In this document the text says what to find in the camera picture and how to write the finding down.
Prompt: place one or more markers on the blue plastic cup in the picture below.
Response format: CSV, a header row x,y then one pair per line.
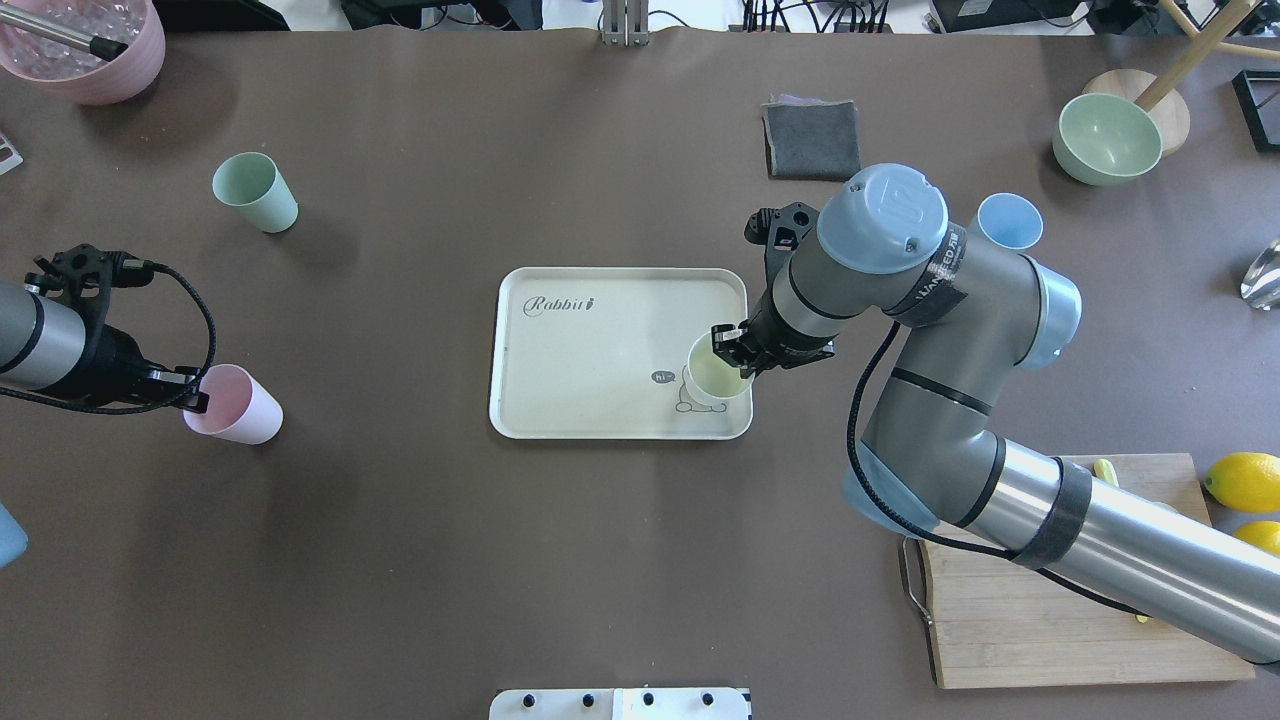
x,y
1009,220

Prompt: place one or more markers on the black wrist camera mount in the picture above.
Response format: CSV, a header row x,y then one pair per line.
x,y
779,231

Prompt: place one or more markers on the wine glass rack tray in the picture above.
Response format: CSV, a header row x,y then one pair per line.
x,y
1257,92

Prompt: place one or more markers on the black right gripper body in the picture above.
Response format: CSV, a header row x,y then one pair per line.
x,y
783,338

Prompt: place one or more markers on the grey folded cloth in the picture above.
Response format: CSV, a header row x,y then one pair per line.
x,y
811,139

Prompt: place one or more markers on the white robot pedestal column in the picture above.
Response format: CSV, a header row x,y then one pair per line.
x,y
623,703

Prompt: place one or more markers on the green plastic cup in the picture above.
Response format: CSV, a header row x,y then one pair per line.
x,y
251,184

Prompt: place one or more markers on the cream plastic cup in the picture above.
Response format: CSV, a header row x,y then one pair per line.
x,y
708,379

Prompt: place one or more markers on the whole yellow lemon right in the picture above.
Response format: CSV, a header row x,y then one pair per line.
x,y
1245,482

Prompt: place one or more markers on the pink bowl with ice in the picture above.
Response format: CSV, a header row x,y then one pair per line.
x,y
89,52

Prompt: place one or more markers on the clear glass mug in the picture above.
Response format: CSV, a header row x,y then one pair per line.
x,y
1259,287

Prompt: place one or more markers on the white wire rack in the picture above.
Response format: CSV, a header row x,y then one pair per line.
x,y
10,157

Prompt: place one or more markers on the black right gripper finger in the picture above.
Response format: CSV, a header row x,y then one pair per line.
x,y
750,365
729,338

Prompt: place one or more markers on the pink plastic cup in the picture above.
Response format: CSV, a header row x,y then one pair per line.
x,y
238,408

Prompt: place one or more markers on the yellow plastic knife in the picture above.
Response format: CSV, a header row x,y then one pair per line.
x,y
1104,470

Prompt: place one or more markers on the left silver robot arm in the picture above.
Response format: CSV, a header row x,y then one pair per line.
x,y
49,349

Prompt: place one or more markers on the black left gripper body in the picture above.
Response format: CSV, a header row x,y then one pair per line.
x,y
112,362

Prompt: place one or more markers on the green bowl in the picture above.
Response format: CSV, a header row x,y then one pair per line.
x,y
1103,140

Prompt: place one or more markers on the wooden mug tree stand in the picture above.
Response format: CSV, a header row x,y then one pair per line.
x,y
1157,95

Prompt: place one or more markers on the cream rabbit tray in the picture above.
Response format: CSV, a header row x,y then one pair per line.
x,y
599,352

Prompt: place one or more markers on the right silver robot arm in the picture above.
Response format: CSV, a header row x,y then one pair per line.
x,y
973,313

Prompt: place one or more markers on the whole yellow lemon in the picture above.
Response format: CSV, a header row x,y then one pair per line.
x,y
1245,482
1262,534

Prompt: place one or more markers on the aluminium frame post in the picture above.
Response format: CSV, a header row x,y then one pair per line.
x,y
625,23

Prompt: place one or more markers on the whole yellow lemon left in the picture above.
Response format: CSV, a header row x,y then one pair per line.
x,y
1262,534

